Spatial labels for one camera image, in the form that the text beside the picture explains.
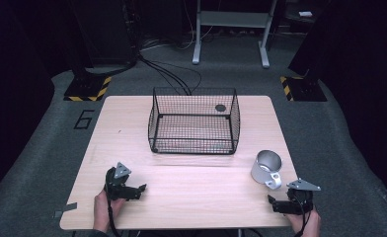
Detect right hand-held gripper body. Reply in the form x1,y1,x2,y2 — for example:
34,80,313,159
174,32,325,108
285,177,322,216

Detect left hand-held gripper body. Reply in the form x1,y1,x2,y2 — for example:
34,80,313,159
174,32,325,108
104,161,132,201

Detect person's right hand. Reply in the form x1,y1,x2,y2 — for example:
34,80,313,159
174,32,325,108
284,208,322,237

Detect person's left hand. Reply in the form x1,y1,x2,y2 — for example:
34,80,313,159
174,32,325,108
93,189,126,233

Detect silver metal cup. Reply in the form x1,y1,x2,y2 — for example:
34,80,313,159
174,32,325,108
250,149,283,191

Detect grey tape strip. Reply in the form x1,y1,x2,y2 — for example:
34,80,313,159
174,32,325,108
53,201,78,219

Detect black stand base striped edge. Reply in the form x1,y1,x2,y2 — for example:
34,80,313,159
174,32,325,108
278,75,328,103
63,75,113,103

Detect black cabinet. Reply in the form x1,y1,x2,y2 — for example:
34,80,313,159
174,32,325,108
68,0,140,68

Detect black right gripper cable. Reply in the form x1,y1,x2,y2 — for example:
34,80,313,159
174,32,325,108
294,196,312,237

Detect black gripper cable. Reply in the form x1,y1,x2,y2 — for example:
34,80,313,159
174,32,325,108
294,196,312,237
106,197,120,237

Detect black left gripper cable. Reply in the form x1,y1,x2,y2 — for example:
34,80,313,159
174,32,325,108
106,197,120,237

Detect black wire mesh basket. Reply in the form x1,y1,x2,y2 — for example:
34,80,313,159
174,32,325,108
147,86,242,156

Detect black floor cables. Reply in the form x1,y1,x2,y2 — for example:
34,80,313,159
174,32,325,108
137,52,203,97

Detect white metal desk frame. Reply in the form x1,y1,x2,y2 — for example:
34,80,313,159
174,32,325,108
192,0,278,69

